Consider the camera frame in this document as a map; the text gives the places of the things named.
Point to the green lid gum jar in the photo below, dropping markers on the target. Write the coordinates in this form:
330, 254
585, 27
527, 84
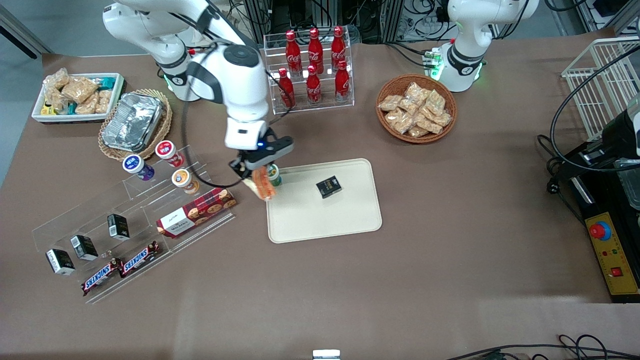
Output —
276, 179

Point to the small black barcode box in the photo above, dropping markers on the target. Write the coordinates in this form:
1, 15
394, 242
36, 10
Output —
85, 247
119, 227
60, 261

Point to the round wicker basket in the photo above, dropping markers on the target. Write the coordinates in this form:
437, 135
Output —
387, 127

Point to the red emergency stop button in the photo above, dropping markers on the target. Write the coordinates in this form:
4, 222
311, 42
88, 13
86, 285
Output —
600, 231

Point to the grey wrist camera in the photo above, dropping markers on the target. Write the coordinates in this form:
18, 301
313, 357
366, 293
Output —
272, 151

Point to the beige plastic tray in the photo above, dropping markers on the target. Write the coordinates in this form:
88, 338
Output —
325, 215

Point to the red lid gum jar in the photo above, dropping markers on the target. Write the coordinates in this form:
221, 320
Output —
167, 151

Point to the oval wicker basket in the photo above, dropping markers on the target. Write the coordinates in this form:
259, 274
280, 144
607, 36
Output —
167, 120

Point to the yellow control box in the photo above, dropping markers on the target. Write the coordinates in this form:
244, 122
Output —
617, 260

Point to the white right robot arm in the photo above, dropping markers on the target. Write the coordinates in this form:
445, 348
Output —
240, 85

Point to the orange lid gum jar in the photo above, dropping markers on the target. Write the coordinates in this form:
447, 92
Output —
183, 180

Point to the black cylindrical device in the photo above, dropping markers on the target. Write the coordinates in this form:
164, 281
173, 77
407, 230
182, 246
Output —
622, 132

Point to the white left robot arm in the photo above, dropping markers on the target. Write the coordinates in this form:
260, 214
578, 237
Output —
467, 55

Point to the small black gold-print box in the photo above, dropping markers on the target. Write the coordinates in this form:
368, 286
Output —
328, 186

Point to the red tartan cookie box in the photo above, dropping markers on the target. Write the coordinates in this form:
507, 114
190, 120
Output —
197, 212

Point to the plastic-wrapped triangle sandwich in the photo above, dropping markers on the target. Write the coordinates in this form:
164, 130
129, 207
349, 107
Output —
262, 186

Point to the clear acrylic bottle rack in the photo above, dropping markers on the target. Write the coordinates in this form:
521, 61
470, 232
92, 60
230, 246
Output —
310, 107

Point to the white rectangular bin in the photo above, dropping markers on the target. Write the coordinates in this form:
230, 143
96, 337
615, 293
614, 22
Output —
75, 118

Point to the small white block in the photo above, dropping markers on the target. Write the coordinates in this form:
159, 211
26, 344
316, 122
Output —
326, 355

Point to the grey metal beam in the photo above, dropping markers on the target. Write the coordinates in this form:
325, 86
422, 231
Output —
22, 35

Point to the teal snack packet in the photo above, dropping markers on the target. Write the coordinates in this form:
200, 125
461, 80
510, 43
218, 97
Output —
107, 82

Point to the Snickers chocolate bar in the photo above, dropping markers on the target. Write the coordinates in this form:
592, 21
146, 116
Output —
100, 277
140, 259

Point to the clear plastic container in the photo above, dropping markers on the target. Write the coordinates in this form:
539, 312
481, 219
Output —
631, 185

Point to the clear brown snack packet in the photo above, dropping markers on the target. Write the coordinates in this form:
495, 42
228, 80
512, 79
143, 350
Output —
390, 103
416, 91
54, 101
86, 106
443, 119
399, 120
410, 106
79, 89
429, 124
102, 101
56, 80
436, 101
417, 132

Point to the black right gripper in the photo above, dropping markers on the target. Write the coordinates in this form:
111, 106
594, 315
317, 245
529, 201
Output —
243, 167

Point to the red Coca-Cola bottle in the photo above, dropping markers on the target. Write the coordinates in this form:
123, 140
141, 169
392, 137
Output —
313, 89
315, 50
292, 52
338, 47
286, 92
342, 84

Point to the purple lid gum jar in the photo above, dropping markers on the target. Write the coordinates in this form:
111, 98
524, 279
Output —
136, 166

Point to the clear acrylic tiered stand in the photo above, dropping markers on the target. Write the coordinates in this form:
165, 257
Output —
150, 210

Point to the silver foil packet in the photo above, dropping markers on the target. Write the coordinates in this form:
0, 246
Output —
132, 122

